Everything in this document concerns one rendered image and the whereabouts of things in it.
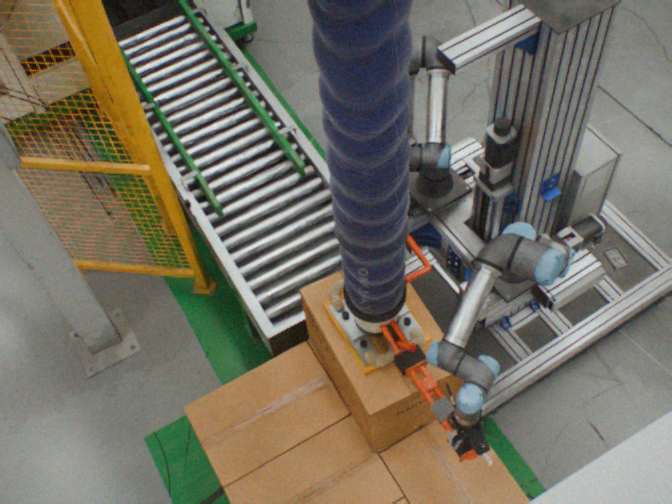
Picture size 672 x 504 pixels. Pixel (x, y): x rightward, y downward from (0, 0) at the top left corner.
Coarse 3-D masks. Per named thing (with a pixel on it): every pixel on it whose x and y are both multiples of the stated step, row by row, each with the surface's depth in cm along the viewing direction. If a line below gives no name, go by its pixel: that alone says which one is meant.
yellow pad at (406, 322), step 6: (408, 306) 307; (402, 318) 304; (408, 318) 301; (414, 318) 303; (402, 324) 302; (408, 324) 300; (414, 324) 302; (420, 324) 302; (402, 330) 301; (408, 330) 301; (426, 330) 301; (408, 336) 299; (426, 336) 299; (426, 342) 299
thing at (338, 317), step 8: (328, 304) 310; (344, 304) 309; (328, 312) 308; (336, 312) 307; (344, 312) 304; (336, 320) 305; (344, 320) 305; (344, 328) 303; (344, 336) 302; (368, 336) 300; (352, 344) 299; (360, 344) 296; (368, 344) 298; (376, 344) 299; (352, 352) 298; (360, 352) 297; (376, 352) 296; (360, 360) 296; (368, 368) 294; (376, 368) 294
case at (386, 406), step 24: (312, 288) 316; (408, 288) 313; (312, 312) 310; (312, 336) 339; (336, 336) 304; (432, 336) 301; (336, 360) 304; (336, 384) 333; (360, 384) 292; (384, 384) 292; (408, 384) 291; (456, 384) 303; (360, 408) 299; (384, 408) 287; (408, 408) 299; (384, 432) 307; (408, 432) 320
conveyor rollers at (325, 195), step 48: (144, 48) 462; (192, 48) 457; (192, 96) 436; (240, 144) 415; (192, 192) 398; (240, 192) 399; (288, 192) 394; (240, 240) 382; (336, 240) 376; (288, 288) 365
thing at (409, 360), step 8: (416, 344) 283; (400, 352) 282; (408, 352) 282; (416, 352) 282; (400, 360) 281; (408, 360) 280; (416, 360) 280; (424, 360) 279; (400, 368) 282; (408, 368) 278; (416, 368) 279; (408, 376) 281
